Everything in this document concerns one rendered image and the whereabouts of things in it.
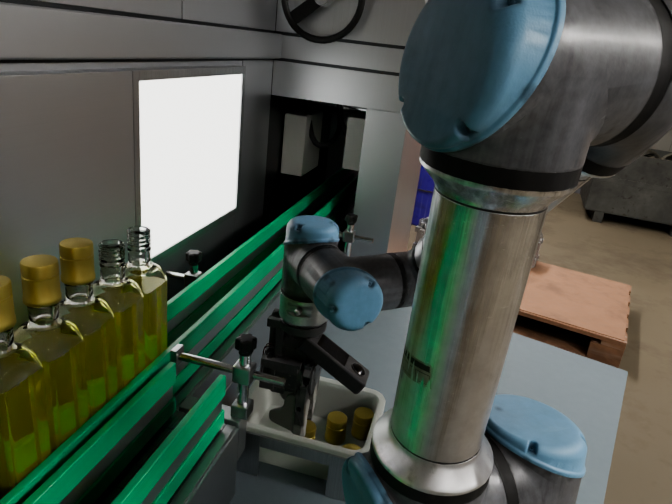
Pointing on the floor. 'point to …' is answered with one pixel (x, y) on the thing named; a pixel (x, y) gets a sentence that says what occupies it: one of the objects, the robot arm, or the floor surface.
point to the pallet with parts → (573, 307)
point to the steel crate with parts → (634, 191)
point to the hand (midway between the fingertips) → (305, 429)
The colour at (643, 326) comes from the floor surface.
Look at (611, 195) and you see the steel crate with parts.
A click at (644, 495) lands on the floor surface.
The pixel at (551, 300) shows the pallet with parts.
